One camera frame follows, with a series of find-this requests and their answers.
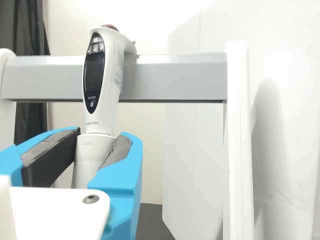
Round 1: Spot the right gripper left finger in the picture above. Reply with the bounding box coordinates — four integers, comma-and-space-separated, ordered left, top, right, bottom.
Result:
0, 125, 82, 188

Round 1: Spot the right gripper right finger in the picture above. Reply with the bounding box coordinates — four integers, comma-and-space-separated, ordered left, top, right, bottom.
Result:
86, 130, 144, 240

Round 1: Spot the pipette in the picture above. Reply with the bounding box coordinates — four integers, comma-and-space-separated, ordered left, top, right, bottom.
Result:
71, 23, 138, 190

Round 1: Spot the white pipette stand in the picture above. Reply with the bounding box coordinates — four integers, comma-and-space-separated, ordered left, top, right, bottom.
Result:
0, 40, 254, 240

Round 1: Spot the black platform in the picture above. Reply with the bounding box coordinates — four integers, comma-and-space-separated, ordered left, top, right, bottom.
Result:
135, 202, 176, 240

